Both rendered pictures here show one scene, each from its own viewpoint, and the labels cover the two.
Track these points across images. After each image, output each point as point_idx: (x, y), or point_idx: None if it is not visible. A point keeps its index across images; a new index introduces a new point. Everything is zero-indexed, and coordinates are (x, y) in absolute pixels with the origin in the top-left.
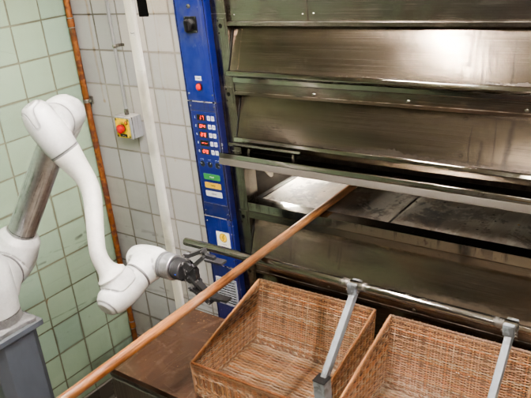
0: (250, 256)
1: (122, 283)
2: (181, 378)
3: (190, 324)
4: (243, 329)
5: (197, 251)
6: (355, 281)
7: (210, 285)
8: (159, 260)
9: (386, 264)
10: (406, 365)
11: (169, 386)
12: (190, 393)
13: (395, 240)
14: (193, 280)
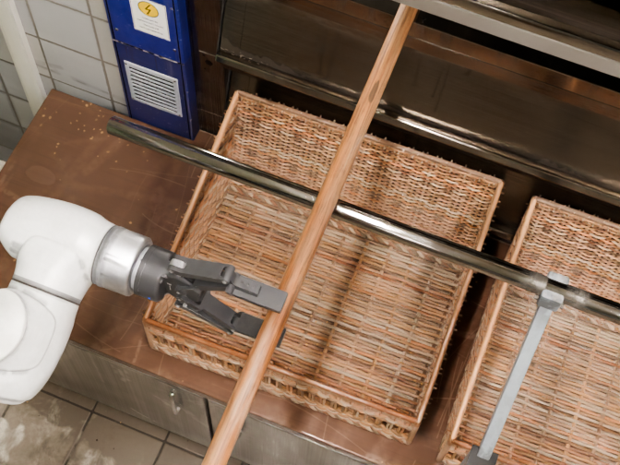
0: (313, 222)
1: (32, 351)
2: (107, 306)
3: (77, 146)
4: (214, 192)
5: (212, 278)
6: (558, 288)
7: (256, 351)
8: (101, 268)
9: (547, 120)
10: (548, 268)
11: (90, 330)
12: (139, 345)
13: (590, 97)
14: (193, 304)
